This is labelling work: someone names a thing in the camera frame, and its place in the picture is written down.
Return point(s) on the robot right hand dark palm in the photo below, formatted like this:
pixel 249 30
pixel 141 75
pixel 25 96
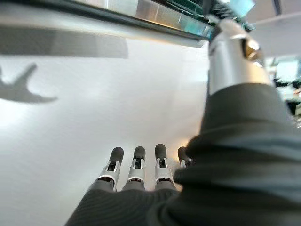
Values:
pixel 235 153

